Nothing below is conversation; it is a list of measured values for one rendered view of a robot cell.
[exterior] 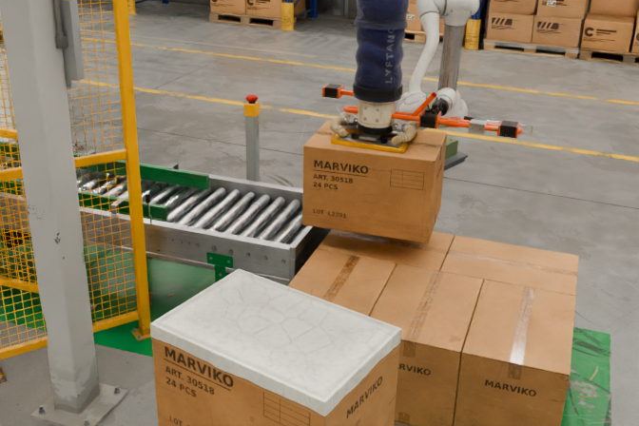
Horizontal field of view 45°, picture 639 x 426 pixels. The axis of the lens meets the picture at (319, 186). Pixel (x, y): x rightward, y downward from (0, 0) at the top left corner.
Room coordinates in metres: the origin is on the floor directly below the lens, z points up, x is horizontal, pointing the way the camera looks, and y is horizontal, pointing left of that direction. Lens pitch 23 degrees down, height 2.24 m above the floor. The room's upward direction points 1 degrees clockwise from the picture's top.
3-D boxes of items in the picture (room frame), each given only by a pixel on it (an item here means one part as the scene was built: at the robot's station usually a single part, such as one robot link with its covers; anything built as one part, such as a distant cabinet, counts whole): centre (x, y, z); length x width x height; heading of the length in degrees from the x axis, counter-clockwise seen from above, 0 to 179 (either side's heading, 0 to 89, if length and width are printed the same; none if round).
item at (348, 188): (3.38, -0.27, 0.87); 0.60 x 0.40 x 0.40; 74
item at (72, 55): (2.85, 1.00, 1.62); 0.20 x 0.05 x 0.30; 71
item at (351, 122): (3.38, -0.25, 1.13); 0.34 x 0.25 x 0.06; 71
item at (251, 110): (4.14, 0.39, 0.50); 0.07 x 0.07 x 1.00; 71
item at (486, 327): (2.98, -0.53, 0.34); 1.20 x 1.00 x 0.40; 71
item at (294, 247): (3.48, 0.01, 0.58); 0.70 x 0.03 x 0.06; 161
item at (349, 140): (3.29, -0.22, 1.09); 0.34 x 0.10 x 0.05; 71
